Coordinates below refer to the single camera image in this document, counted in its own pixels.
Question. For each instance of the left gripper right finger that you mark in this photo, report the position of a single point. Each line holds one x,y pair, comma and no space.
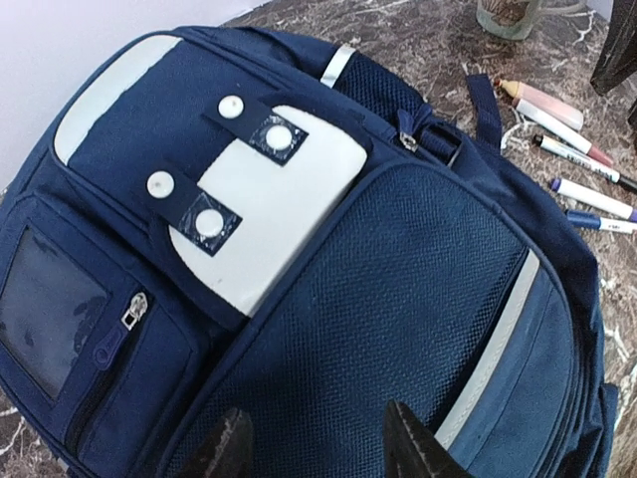
410,449

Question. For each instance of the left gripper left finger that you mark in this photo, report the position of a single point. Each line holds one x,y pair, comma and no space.
228,450

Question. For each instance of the navy blue student backpack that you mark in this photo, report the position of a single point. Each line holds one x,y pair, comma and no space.
242,218

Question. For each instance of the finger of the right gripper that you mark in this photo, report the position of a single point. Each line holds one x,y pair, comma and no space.
617,60

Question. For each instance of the red-capped white marker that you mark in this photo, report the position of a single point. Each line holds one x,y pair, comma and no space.
561,130

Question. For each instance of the blue-capped white marker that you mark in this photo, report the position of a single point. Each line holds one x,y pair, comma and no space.
586,220

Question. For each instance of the purple-capped white marker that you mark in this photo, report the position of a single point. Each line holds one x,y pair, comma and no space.
593,198

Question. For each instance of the black-capped white marker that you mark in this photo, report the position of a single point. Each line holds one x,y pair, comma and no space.
553,146

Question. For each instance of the pink pencil-shaped eraser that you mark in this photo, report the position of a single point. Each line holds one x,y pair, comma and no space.
558,109

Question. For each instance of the cream floral ceramic mug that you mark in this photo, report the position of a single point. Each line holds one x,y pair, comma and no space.
514,20

